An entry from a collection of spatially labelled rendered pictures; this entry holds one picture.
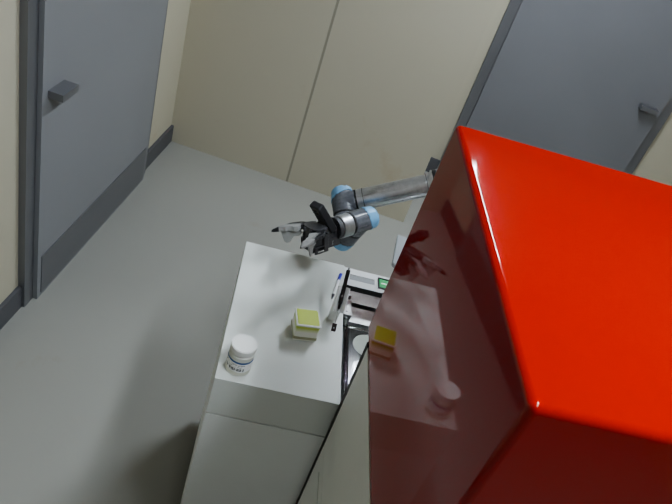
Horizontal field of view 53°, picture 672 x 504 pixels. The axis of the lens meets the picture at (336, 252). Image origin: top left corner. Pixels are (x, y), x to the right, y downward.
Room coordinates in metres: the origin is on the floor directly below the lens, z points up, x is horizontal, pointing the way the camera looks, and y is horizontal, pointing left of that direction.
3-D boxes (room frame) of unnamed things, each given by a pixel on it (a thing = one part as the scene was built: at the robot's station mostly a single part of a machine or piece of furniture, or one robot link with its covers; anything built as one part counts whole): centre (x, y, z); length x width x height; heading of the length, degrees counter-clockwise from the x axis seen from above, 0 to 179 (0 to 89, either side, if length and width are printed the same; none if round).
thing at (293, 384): (1.54, 0.07, 0.89); 0.62 x 0.35 x 0.14; 10
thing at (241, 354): (1.27, 0.15, 1.01); 0.07 x 0.07 x 0.10
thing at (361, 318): (1.77, -0.26, 0.87); 0.36 x 0.08 x 0.03; 100
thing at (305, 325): (1.49, 0.01, 1.00); 0.07 x 0.07 x 0.07; 19
